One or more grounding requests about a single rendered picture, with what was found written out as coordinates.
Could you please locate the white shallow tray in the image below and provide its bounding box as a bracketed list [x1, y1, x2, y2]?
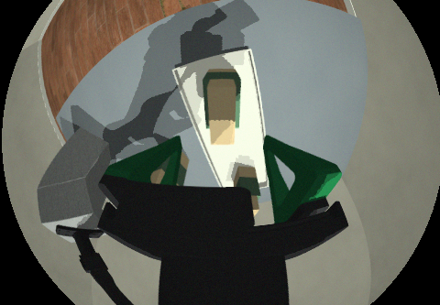
[172, 49, 269, 189]

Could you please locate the tan box with dark green band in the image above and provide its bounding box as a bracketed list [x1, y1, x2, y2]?
[203, 69, 241, 145]
[150, 152, 189, 186]
[233, 166, 261, 216]

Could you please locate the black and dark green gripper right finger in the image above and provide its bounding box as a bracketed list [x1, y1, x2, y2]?
[263, 135, 342, 223]

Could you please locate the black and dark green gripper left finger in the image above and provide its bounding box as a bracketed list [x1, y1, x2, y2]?
[104, 136, 182, 185]

